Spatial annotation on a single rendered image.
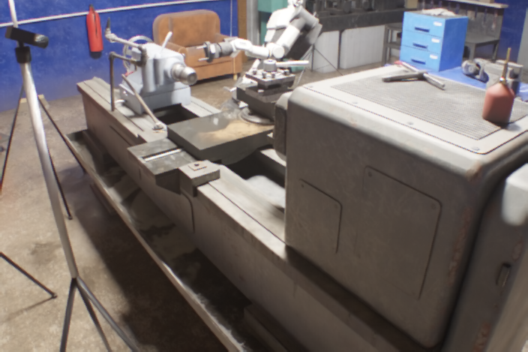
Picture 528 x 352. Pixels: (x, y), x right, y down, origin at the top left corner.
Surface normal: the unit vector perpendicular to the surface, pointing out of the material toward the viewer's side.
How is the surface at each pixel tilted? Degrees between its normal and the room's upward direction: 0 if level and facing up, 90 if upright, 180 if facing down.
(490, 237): 90
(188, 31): 94
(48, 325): 0
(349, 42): 90
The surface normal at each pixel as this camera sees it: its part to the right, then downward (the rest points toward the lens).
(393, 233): -0.80, 0.26
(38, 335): 0.00, -0.90
